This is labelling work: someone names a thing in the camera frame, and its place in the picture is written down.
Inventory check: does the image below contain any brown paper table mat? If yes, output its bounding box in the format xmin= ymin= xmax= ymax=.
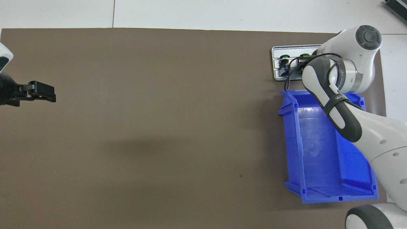
xmin=0 ymin=28 xmax=388 ymax=229

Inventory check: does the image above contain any grey metal tray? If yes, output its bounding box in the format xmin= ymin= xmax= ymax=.
xmin=271 ymin=44 xmax=322 ymax=82

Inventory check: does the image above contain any blue plastic storage bin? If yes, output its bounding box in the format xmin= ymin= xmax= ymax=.
xmin=278 ymin=89 xmax=379 ymax=204

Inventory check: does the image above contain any green push button black block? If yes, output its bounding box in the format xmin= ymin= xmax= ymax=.
xmin=279 ymin=54 xmax=291 ymax=77

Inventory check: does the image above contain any dark grey ribbed device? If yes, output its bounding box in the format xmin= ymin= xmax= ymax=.
xmin=383 ymin=0 xmax=407 ymax=17

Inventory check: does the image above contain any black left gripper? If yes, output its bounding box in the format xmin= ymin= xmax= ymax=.
xmin=0 ymin=73 xmax=57 ymax=107

